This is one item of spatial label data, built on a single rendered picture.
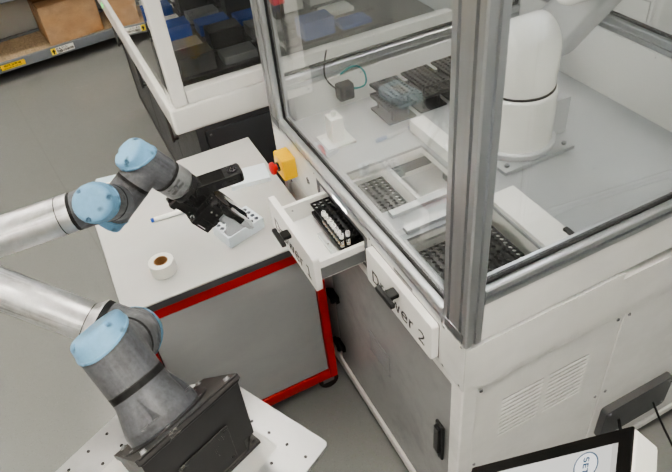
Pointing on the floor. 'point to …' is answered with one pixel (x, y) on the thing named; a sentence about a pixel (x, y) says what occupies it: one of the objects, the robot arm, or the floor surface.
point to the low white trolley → (226, 291)
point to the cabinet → (580, 426)
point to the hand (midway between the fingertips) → (248, 218)
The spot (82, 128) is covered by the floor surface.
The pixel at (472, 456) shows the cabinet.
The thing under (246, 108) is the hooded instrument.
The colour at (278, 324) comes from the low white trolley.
